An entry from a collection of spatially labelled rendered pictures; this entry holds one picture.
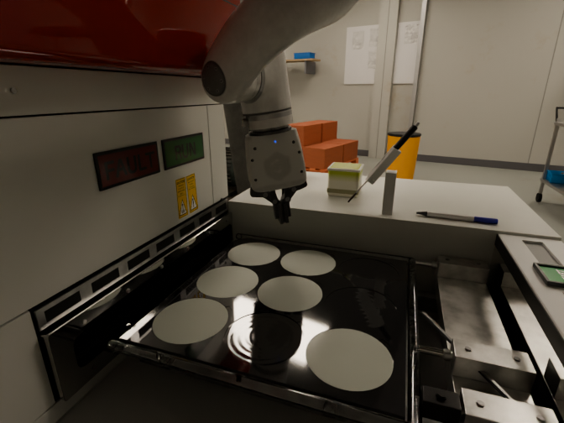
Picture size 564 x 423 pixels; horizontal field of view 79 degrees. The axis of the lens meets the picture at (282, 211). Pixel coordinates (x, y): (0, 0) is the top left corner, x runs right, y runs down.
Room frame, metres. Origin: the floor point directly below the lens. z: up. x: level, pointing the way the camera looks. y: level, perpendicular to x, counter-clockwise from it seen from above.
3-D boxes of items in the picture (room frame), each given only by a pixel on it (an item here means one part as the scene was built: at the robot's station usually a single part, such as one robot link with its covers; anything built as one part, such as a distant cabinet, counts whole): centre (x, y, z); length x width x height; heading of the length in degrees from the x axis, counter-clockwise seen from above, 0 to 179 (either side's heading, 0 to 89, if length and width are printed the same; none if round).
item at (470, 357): (0.32, -0.24, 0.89); 0.08 x 0.03 x 0.03; 71
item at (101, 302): (0.52, 0.19, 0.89); 0.44 x 0.02 x 0.10; 161
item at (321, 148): (5.56, -0.64, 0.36); 1.28 x 0.88 x 0.73; 151
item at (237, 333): (0.47, -0.01, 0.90); 0.34 x 0.34 x 0.01; 71
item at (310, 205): (0.80, -0.23, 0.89); 0.62 x 0.35 x 0.14; 71
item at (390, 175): (0.66, -0.20, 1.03); 0.06 x 0.04 x 0.13; 71
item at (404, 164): (4.67, -1.63, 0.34); 0.43 x 0.43 x 0.68
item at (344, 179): (0.80, -0.15, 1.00); 0.07 x 0.07 x 0.07; 71
